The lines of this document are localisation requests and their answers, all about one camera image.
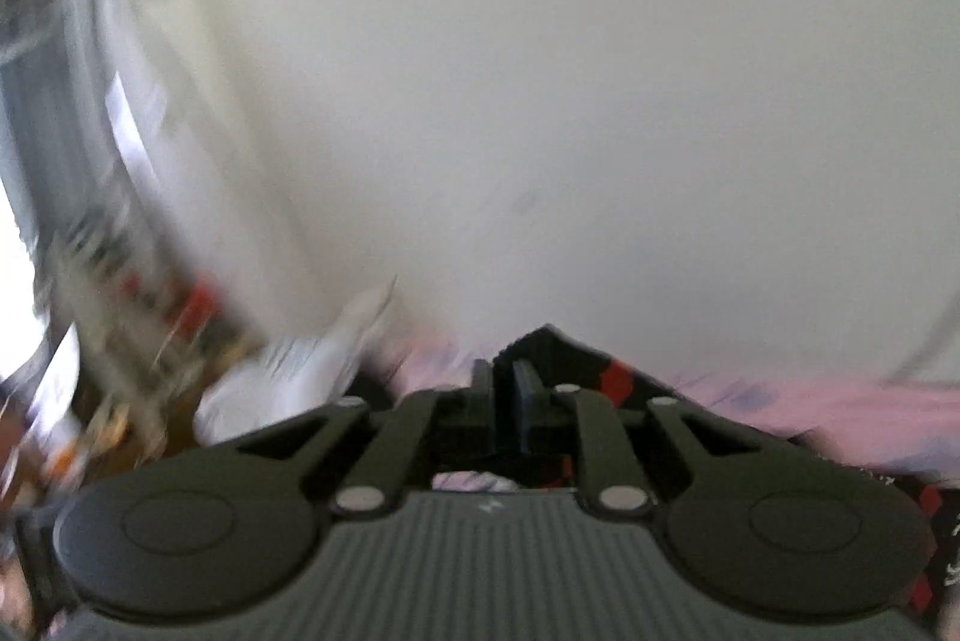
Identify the wooden desk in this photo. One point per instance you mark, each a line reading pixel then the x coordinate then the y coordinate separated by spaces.
pixel 176 420

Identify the grey curtain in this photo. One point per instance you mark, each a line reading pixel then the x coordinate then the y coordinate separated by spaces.
pixel 45 109

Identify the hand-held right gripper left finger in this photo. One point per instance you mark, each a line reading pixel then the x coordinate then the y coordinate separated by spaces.
pixel 482 405

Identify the red plastic object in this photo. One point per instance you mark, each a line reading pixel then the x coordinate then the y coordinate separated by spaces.
pixel 199 305

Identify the black garment with red print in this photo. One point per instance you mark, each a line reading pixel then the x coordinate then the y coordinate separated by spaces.
pixel 577 360

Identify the pink printed bedsheet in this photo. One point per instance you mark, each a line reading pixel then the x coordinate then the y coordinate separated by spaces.
pixel 862 409

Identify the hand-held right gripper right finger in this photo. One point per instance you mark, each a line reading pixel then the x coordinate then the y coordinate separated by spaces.
pixel 527 412

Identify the white cloth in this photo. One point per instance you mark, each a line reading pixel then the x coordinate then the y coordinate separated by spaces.
pixel 300 379

